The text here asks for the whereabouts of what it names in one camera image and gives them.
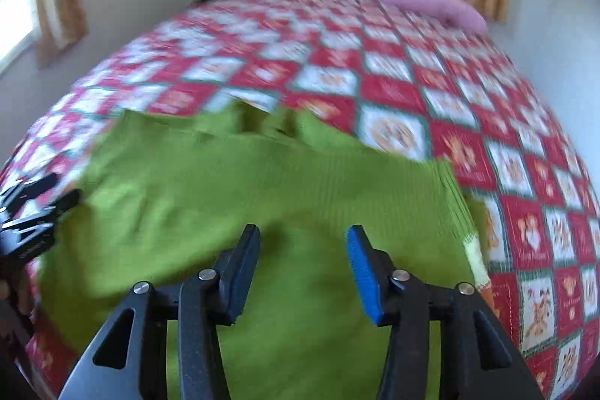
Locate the sliding glass window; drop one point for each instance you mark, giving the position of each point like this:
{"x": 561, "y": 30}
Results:
{"x": 14, "y": 25}

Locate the pink pillow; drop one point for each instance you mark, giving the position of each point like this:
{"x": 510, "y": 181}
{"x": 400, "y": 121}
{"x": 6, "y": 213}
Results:
{"x": 431, "y": 1}

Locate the green orange striped knit sweater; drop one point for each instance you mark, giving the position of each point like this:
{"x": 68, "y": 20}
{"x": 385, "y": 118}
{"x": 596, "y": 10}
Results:
{"x": 234, "y": 184}

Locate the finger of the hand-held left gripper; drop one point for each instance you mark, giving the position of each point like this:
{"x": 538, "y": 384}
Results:
{"x": 65, "y": 203}
{"x": 28, "y": 189}

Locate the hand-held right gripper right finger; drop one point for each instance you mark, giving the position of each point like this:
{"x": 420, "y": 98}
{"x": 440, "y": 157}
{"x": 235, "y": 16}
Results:
{"x": 363, "y": 269}

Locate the red checkered printed bedspread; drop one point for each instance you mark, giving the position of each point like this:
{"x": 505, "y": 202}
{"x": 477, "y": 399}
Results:
{"x": 422, "y": 90}

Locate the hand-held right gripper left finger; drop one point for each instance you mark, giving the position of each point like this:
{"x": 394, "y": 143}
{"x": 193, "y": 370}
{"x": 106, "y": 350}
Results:
{"x": 241, "y": 269}

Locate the person's left hand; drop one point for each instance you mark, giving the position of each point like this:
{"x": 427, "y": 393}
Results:
{"x": 11, "y": 290}

